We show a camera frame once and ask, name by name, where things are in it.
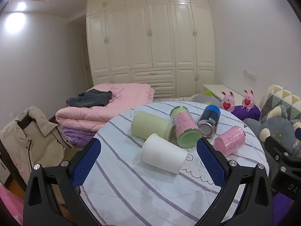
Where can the green can with pink label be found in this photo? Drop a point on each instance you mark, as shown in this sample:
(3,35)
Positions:
(184,124)

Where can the round ceiling light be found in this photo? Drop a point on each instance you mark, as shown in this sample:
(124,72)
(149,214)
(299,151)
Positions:
(21,6)

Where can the grey plush toy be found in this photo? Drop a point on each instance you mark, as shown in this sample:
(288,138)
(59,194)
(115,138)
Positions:
(275,124)

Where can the pink bunny plush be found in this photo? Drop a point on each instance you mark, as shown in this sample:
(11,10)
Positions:
(248,100)
(227,102)

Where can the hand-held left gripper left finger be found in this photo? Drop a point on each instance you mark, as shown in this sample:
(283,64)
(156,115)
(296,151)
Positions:
(85,162)

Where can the blue metal can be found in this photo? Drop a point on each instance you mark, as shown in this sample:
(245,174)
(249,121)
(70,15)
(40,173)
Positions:
(210,115)

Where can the white wall outlet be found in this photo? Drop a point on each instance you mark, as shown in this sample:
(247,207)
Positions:
(249,74)

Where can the white cup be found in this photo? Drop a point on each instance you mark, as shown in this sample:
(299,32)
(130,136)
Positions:
(162,154)

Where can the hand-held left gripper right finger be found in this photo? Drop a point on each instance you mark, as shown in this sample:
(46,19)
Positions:
(210,162)

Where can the folded purple quilt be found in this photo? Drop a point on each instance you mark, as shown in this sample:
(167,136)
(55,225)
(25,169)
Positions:
(77,135)

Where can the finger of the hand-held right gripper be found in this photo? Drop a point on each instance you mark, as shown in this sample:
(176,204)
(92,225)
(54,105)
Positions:
(276,147)

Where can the purple cushion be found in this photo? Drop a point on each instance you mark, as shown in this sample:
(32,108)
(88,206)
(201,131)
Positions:
(244,114)

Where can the dark grey garment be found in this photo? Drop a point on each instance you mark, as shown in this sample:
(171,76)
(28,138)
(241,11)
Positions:
(90,98)

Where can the beige jacket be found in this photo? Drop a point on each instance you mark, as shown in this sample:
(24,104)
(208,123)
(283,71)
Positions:
(30,141)

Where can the triangle patterned pillow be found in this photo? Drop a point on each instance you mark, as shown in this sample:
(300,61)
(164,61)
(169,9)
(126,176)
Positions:
(279,98)

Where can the cream built-in wardrobe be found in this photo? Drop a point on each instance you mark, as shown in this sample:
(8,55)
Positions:
(150,40)

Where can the light green cup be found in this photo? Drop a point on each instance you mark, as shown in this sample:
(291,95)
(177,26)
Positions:
(148,124)

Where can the folded pink quilt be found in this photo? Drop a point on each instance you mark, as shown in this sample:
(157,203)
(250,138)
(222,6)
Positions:
(98,116)

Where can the grey and green cushion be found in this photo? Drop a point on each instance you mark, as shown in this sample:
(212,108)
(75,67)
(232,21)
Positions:
(204,98)

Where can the pink bag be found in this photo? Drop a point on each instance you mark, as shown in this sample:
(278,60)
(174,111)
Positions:
(9,207)

